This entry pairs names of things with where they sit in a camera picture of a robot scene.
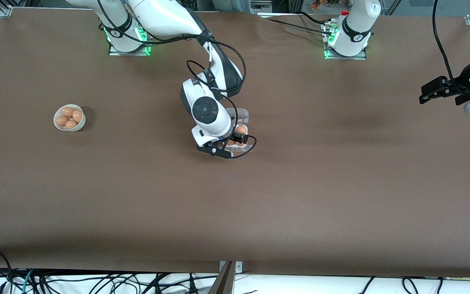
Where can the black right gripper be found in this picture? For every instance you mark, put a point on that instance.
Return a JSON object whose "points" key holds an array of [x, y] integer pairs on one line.
{"points": [[235, 137]]}

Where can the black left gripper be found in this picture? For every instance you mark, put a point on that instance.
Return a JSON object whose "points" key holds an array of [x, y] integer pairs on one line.
{"points": [[460, 85]]}

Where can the brown egg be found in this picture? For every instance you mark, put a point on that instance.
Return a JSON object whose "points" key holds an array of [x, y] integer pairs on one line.
{"points": [[77, 116], [71, 124], [241, 143], [62, 120], [68, 111], [230, 143], [241, 129]]}

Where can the clear plastic egg carton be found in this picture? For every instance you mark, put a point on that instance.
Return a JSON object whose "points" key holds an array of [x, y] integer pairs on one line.
{"points": [[243, 115]]}

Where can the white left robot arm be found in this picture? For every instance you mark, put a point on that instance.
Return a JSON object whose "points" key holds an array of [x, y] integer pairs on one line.
{"points": [[355, 28]]}

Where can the brown table cover sheet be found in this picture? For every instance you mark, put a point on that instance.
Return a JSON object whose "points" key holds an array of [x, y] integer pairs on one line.
{"points": [[300, 196]]}

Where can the grey metal equipment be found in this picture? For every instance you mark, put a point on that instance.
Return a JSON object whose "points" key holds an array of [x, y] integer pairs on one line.
{"points": [[259, 8]]}

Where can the orange background object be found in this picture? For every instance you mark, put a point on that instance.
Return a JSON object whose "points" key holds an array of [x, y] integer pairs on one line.
{"points": [[316, 5]]}

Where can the white round bowl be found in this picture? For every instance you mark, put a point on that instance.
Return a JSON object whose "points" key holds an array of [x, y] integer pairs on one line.
{"points": [[81, 125]]}

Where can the small silver bracket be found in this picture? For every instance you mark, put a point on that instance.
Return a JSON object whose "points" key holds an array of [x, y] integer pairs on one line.
{"points": [[239, 267]]}

